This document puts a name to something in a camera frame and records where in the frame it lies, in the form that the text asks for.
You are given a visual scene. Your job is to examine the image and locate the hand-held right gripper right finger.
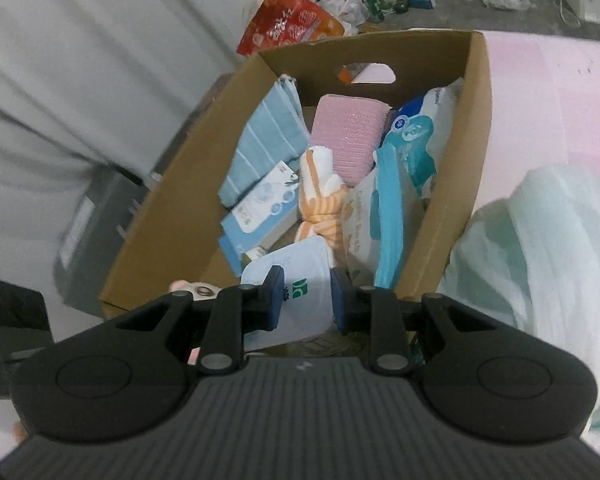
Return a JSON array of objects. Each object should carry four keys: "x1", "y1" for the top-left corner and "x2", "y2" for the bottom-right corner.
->
[{"x1": 330, "y1": 267, "x2": 496, "y2": 375}]

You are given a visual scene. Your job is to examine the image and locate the grey storage box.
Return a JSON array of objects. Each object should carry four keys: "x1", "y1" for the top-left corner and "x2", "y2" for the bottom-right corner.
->
[{"x1": 55, "y1": 167, "x2": 151, "y2": 311}]

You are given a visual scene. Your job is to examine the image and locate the large white plastic bag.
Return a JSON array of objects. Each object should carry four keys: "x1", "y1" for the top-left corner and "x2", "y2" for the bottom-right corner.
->
[{"x1": 440, "y1": 165, "x2": 600, "y2": 451}]

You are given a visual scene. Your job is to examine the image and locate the green bottle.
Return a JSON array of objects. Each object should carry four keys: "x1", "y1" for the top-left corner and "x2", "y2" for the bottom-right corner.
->
[{"x1": 362, "y1": 0, "x2": 396, "y2": 23}]

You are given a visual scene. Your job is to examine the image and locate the red printed bag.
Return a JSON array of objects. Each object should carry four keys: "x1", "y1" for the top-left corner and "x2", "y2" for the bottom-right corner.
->
[{"x1": 237, "y1": 0, "x2": 346, "y2": 56}]

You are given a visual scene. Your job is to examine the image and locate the pink plush toy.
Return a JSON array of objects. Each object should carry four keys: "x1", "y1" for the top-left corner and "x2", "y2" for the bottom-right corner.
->
[{"x1": 170, "y1": 280, "x2": 221, "y2": 302}]

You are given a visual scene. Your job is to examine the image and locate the white blue mask box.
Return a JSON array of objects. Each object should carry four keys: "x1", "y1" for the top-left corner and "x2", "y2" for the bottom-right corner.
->
[{"x1": 219, "y1": 160, "x2": 303, "y2": 277}]

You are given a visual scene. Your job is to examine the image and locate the white pouch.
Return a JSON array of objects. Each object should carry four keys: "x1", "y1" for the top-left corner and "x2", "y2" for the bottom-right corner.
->
[{"x1": 240, "y1": 237, "x2": 333, "y2": 351}]

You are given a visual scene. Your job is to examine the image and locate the light blue checked towel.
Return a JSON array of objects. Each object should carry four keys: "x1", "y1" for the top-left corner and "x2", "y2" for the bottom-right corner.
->
[{"x1": 217, "y1": 74, "x2": 311, "y2": 208}]

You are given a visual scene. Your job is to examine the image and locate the blue teal tissue pack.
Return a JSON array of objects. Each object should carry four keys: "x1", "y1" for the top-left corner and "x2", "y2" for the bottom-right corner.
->
[{"x1": 380, "y1": 77, "x2": 466, "y2": 196}]

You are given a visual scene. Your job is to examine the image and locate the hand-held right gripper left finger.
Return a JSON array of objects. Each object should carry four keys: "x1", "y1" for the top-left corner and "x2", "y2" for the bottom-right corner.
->
[{"x1": 115, "y1": 265, "x2": 286, "y2": 375}]

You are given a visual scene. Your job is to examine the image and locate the orange striped towel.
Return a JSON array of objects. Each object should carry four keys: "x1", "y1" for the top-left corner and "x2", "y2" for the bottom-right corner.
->
[{"x1": 292, "y1": 145, "x2": 348, "y2": 266}]

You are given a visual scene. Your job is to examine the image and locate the brown cardboard box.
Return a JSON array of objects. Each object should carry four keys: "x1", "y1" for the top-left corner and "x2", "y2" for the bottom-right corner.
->
[{"x1": 100, "y1": 30, "x2": 491, "y2": 321}]

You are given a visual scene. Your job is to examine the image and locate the white blue-striped wipes pack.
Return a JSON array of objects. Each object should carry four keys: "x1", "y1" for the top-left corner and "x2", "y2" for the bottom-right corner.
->
[{"x1": 342, "y1": 147, "x2": 433, "y2": 291}]

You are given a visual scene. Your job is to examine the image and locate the white curtain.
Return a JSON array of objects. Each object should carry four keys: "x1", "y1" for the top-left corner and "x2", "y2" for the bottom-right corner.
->
[{"x1": 0, "y1": 0, "x2": 261, "y2": 301}]

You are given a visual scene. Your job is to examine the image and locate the pink cloth pack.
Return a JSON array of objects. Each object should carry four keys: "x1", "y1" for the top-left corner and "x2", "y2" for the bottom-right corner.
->
[{"x1": 307, "y1": 94, "x2": 393, "y2": 188}]

